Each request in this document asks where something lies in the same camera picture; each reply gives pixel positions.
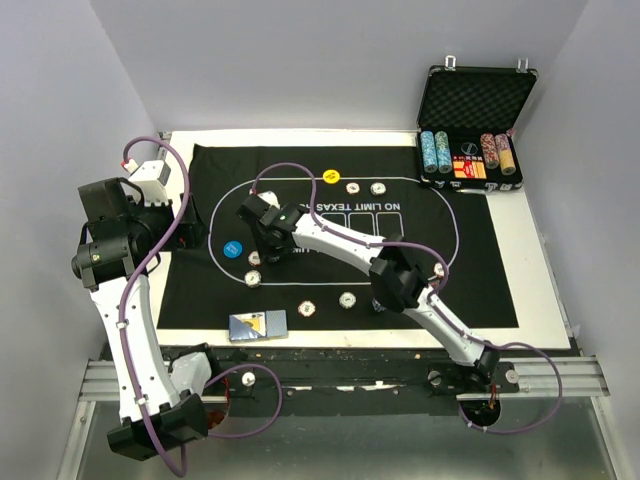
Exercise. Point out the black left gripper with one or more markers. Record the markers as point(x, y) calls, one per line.
point(192, 232)

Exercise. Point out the blue white chip stack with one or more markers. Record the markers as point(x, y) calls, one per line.
point(377, 306)

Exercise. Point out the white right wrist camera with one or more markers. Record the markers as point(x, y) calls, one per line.
point(271, 198)

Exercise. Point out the blue playing card deck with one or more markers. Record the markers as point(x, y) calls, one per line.
point(257, 326)

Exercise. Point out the purple tan chip row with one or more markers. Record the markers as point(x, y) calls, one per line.
point(505, 155)

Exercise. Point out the aluminium mounting rail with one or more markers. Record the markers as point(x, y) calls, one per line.
point(529, 377)

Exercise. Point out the yellow round dealer button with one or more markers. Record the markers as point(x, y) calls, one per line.
point(331, 176)

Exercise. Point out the black aluminium poker chip case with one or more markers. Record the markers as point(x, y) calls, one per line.
point(466, 102)

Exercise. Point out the red orange card box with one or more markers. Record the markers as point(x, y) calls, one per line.
point(469, 167)

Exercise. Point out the green chip row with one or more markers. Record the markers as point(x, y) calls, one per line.
point(443, 152)

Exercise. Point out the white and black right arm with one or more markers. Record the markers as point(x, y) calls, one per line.
point(397, 280)

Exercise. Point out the red brown chip row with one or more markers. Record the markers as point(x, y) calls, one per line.
point(489, 151)

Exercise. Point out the grey white 1 chip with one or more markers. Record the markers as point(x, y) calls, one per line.
point(253, 279)

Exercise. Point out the black poker table mat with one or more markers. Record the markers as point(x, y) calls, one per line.
point(204, 287)

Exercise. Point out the red white chip near edge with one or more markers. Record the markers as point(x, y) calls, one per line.
point(306, 309)

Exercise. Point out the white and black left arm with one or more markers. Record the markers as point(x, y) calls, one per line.
point(160, 405)

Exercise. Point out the red white 100 chip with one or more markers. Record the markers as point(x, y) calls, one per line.
point(254, 259)

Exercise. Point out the blue small blind button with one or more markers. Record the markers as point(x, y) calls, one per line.
point(233, 249)

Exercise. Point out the light blue chip row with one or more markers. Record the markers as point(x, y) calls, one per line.
point(428, 149)

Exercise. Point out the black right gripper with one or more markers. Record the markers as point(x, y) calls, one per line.
point(267, 252)

